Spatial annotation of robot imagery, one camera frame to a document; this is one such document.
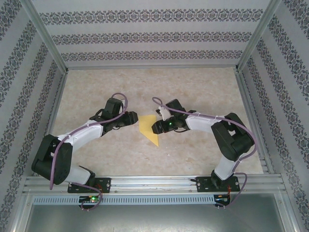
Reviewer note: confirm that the yellow cloth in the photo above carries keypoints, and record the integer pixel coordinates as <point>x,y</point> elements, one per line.
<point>146,125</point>

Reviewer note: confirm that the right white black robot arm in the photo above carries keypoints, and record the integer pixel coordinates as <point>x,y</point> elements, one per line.
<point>200,123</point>

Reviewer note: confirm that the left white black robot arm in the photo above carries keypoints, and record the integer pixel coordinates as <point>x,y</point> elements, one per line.
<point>89,133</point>

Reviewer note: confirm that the grey sheet metal panel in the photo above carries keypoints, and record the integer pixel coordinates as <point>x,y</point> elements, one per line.
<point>154,220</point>

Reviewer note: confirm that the aluminium frame beam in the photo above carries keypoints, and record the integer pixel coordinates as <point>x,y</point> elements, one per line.
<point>152,67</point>

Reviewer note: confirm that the aluminium mounting rail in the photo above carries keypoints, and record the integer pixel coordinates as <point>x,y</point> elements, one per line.
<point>154,183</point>

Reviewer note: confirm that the aluminium side rail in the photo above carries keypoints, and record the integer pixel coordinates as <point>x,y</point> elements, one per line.
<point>254,120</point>
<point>52,120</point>

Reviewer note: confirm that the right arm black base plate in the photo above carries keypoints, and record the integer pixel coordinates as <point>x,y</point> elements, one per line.
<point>204,184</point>

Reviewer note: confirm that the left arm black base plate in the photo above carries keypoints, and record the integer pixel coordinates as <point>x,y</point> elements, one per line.
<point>106,184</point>

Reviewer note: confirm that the aluminium frame post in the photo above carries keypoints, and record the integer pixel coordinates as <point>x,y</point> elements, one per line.
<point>260,31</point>
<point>43,31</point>

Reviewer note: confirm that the aluminium frame bar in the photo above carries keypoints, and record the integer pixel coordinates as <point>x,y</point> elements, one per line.
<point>23,212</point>
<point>288,212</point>

